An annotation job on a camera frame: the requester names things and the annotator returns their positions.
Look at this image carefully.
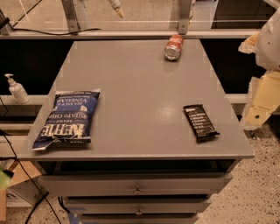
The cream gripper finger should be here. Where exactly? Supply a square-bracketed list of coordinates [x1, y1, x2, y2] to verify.
[240, 71, 280, 130]
[238, 31, 260, 54]

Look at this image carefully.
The red coke can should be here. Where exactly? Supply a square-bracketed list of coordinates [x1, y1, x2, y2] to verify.
[164, 34, 184, 60]

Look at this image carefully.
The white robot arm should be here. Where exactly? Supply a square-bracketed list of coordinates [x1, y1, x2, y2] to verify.
[238, 9, 280, 130]

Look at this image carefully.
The blue kettle chip bag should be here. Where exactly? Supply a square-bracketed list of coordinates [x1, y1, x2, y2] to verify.
[32, 89, 101, 151]

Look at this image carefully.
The black snack bar wrapper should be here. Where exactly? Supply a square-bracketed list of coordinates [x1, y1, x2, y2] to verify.
[183, 104, 219, 141]

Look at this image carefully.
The grey drawer cabinet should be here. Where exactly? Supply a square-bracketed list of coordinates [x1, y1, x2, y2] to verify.
[17, 39, 256, 224]

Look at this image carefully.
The top grey drawer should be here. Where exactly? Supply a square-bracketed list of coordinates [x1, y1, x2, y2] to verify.
[38, 172, 233, 197]

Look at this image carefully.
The grey drawer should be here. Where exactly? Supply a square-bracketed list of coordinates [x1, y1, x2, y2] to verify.
[80, 214, 199, 224]
[38, 172, 233, 197]
[64, 197, 210, 214]

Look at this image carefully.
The bottom grey drawer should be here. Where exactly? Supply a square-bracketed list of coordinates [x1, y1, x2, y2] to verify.
[80, 214, 199, 224]

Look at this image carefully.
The middle grey drawer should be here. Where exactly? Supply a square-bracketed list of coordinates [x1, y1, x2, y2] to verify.
[64, 197, 210, 214]

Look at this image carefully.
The white pump soap bottle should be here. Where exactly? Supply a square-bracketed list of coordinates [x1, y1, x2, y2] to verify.
[5, 73, 30, 104]

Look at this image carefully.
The cardboard box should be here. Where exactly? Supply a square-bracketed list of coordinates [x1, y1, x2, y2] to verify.
[0, 160, 41, 222]

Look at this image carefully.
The green object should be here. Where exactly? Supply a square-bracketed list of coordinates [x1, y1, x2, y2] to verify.
[0, 170, 11, 189]

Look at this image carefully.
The right metal bracket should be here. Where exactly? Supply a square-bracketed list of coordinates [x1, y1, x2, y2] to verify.
[178, 0, 193, 35]

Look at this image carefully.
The metal bracket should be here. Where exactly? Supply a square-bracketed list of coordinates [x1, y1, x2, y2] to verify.
[61, 0, 80, 32]
[178, 0, 193, 35]

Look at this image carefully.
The left metal bracket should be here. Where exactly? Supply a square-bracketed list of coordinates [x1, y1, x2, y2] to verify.
[61, 0, 80, 32]

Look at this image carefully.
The black shelf cable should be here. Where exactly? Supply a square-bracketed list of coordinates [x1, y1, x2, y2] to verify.
[12, 27, 102, 37]

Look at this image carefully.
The black floor cable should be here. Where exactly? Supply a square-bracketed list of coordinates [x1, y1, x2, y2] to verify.
[0, 128, 63, 224]

